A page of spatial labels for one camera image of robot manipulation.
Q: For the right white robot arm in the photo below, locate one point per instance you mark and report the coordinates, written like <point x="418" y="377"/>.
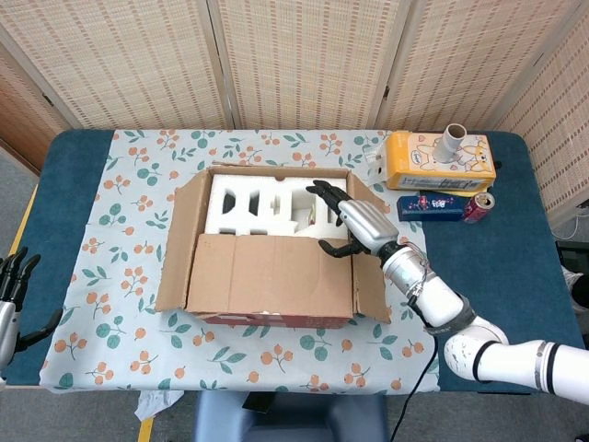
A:
<point x="442" y="304"/>

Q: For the floral orange-fruit tablecloth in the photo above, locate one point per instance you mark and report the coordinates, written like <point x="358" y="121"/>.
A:
<point x="115" y="230"/>

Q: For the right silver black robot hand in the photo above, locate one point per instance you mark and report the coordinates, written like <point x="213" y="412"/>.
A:
<point x="368" y="223"/>

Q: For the woven bamboo folding screen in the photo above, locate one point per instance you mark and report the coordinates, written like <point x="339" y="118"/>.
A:
<point x="138" y="69"/>

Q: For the white foam insert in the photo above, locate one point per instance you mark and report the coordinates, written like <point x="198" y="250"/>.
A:
<point x="267" y="184"/>

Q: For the red soda can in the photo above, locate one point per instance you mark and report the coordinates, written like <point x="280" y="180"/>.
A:
<point x="478" y="209"/>

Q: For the small colourful packet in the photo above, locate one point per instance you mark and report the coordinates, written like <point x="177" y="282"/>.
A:
<point x="313" y="216"/>

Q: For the grey cardboard tube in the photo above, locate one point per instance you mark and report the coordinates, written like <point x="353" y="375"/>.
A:
<point x="448" y="145"/>

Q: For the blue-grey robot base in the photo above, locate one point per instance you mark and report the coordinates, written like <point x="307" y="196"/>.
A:
<point x="290" y="421"/>

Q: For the dark blue rectangular box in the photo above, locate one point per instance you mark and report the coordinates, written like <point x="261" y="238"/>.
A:
<point x="428" y="212"/>

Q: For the red and brown cardboard box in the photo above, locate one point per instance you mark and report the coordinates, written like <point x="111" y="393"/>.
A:
<point x="267" y="276"/>

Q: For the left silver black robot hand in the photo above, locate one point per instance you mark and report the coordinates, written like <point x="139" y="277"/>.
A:
<point x="9" y="322"/>

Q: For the yellow corgi tissue pack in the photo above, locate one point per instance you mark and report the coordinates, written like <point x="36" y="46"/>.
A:
<point x="414" y="161"/>

